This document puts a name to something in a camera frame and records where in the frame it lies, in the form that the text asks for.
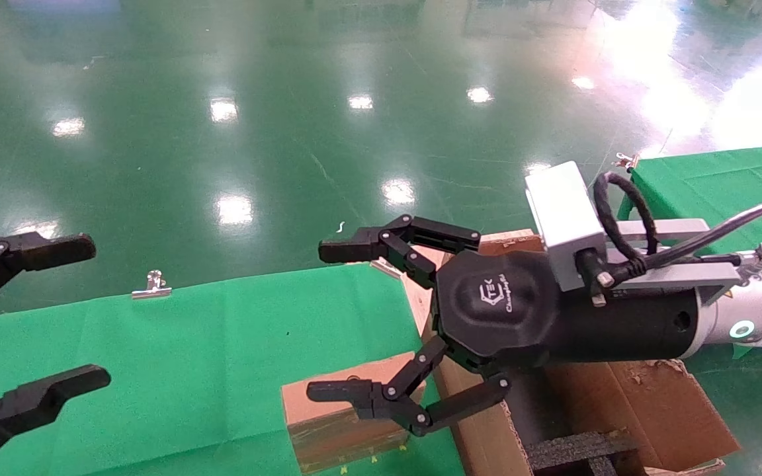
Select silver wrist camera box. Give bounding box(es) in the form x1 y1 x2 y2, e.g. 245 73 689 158
525 161 610 308

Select large open cardboard carton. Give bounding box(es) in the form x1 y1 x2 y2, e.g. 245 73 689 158
421 231 742 476

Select small cardboard box with hole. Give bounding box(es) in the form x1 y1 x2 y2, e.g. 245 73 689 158
280 350 431 475

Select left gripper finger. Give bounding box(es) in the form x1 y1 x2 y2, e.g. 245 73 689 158
0 364 112 473
0 231 97 319

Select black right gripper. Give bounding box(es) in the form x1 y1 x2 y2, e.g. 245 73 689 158
306 215 702 437

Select grey camera mounting bracket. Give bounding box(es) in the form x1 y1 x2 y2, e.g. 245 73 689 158
606 218 762 305

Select large green tablecloth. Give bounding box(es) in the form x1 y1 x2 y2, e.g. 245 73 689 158
0 262 468 476

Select black foam insert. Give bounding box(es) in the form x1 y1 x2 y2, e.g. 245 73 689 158
527 430 640 476

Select green tablecloth with drape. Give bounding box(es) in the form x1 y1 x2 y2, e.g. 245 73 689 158
617 142 762 361

